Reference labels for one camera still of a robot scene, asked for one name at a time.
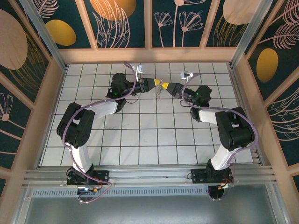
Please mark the metal key organizer with rings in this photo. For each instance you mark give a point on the metal key organizer with rings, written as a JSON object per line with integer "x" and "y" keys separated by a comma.
{"x": 159, "y": 93}

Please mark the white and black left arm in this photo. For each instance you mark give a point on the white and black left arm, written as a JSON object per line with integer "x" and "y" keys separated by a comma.
{"x": 102, "y": 108}

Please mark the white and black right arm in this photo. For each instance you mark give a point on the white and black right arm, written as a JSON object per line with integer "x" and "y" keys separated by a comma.
{"x": 208, "y": 115}

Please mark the grey metal sheet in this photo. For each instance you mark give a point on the grey metal sheet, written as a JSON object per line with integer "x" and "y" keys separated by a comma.
{"x": 149, "y": 210}

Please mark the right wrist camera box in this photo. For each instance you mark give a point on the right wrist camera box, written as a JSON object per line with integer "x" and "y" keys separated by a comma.
{"x": 185, "y": 75}

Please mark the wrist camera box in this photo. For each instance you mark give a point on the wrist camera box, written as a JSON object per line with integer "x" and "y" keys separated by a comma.
{"x": 185, "y": 75}
{"x": 139, "y": 69}

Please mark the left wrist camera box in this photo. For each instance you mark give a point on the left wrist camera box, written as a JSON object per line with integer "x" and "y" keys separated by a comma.
{"x": 139, "y": 69}

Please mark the aluminium side rail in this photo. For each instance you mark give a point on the aluminium side rail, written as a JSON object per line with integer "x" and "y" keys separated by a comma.
{"x": 51, "y": 116}
{"x": 235, "y": 81}

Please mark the wall panel with flowers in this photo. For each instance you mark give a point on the wall panel with flowers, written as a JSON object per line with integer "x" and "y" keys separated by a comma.
{"x": 177, "y": 23}

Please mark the wall panel orange circle leaves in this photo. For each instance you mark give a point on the wall panel orange circle leaves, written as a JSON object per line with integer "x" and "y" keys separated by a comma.
{"x": 112, "y": 23}

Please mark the wall panel beige circle yellow lines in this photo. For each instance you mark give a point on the wall panel beige circle yellow lines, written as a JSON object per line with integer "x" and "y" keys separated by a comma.
{"x": 224, "y": 30}

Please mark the wall panel yellow oval feathers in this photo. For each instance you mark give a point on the wall panel yellow oval feathers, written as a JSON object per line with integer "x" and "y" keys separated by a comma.
{"x": 268, "y": 63}

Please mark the wall panel with yellow oval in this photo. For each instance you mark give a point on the wall panel with yellow oval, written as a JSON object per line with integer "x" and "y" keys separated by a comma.
{"x": 60, "y": 32}

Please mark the aluminium corner post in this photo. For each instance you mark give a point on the aluminium corner post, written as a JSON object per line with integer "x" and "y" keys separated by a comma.
{"x": 45, "y": 35}
{"x": 249, "y": 35}

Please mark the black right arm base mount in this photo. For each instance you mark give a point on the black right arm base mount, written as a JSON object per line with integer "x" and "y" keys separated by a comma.
{"x": 198, "y": 176}

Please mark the wall panel pink leaf outlines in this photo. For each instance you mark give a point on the wall panel pink leaf outlines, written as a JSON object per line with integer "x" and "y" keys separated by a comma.
{"x": 285, "y": 126}

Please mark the long aluminium base rail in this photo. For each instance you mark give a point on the long aluminium base rail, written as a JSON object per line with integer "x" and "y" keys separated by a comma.
{"x": 149, "y": 175}

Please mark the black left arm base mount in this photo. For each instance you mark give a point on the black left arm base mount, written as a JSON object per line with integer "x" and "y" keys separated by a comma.
{"x": 102, "y": 176}

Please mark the wall panel large beige circle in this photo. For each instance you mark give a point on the wall panel large beige circle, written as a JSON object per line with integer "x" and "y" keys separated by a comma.
{"x": 14, "y": 42}

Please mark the wall panel single pink flower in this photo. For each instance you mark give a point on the wall panel single pink flower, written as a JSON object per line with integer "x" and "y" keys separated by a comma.
{"x": 11, "y": 128}

